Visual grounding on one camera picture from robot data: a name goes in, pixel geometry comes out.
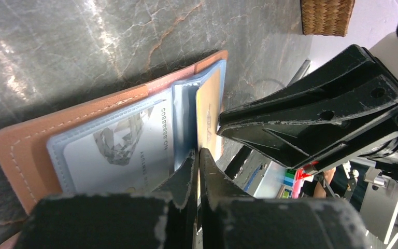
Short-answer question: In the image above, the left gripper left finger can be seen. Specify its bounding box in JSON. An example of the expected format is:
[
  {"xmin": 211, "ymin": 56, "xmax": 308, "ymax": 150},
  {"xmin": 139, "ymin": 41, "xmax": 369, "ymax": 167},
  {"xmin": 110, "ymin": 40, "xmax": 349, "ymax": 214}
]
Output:
[{"xmin": 15, "ymin": 151, "xmax": 198, "ymax": 248}]

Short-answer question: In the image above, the colourful toy block pile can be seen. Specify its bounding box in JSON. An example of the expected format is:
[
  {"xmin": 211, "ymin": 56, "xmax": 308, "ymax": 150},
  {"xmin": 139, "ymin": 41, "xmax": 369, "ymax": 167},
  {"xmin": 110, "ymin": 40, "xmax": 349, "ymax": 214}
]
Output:
[{"xmin": 277, "ymin": 169, "xmax": 304, "ymax": 199}]

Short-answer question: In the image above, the brown wicker divided basket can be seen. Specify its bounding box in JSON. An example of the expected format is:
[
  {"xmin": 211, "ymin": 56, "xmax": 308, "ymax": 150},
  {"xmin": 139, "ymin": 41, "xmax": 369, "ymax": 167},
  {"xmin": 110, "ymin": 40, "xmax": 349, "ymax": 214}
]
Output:
[{"xmin": 300, "ymin": 0, "xmax": 355, "ymax": 37}]

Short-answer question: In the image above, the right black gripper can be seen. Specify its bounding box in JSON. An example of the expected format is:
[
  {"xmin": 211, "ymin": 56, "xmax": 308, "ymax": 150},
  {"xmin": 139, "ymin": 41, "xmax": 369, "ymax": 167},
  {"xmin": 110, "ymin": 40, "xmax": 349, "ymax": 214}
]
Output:
[{"xmin": 219, "ymin": 45, "xmax": 398, "ymax": 181}]

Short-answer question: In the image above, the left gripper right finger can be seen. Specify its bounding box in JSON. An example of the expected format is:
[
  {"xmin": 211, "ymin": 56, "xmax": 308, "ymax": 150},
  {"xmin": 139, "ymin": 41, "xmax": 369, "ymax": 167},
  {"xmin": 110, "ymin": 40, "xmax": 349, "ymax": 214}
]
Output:
[{"xmin": 200, "ymin": 148, "xmax": 369, "ymax": 248}]

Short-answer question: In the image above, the brown leather card holder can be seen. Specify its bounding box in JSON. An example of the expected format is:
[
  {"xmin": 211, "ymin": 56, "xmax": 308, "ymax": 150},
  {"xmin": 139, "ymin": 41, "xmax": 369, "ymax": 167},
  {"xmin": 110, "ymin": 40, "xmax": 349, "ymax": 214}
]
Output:
[{"xmin": 0, "ymin": 49, "xmax": 229, "ymax": 249}]

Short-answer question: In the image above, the gold credit card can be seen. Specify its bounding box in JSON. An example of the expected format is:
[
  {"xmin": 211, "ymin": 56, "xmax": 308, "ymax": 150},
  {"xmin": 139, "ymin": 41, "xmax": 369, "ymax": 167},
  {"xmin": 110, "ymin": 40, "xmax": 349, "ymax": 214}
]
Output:
[{"xmin": 196, "ymin": 69, "xmax": 222, "ymax": 160}]

